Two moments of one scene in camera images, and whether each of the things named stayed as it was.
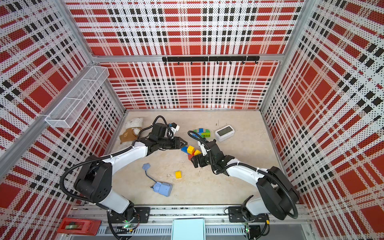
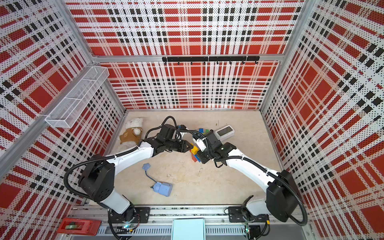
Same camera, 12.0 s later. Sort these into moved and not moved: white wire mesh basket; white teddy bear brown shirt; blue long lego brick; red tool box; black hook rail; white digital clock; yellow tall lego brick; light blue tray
Moved: blue long lego brick; yellow tall lego brick
Not moved: white wire mesh basket; black hook rail; white teddy bear brown shirt; light blue tray; red tool box; white digital clock
